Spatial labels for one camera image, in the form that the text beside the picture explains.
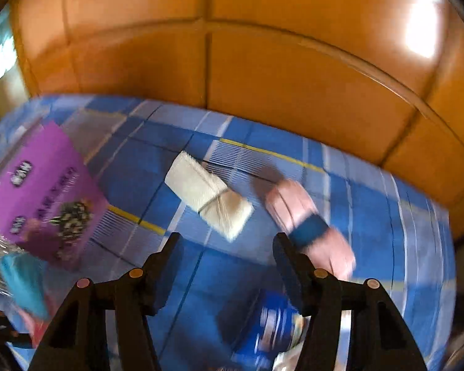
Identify pink towel with blue band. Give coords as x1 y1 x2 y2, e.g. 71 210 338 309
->
264 179 357 281

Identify blue plaid bed sheet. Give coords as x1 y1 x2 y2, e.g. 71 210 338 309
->
0 93 458 371

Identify wooden wardrobe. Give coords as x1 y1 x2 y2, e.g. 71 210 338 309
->
8 0 464 210

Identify teal cloth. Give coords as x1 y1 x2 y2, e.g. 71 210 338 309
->
0 253 49 320

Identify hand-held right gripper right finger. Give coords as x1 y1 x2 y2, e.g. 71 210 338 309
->
273 232 428 371

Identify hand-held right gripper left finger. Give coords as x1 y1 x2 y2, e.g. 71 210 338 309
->
27 232 185 371

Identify blue printed packet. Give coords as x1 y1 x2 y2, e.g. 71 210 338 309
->
232 293 307 365

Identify white rolled towel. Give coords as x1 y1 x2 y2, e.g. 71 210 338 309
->
164 151 255 243

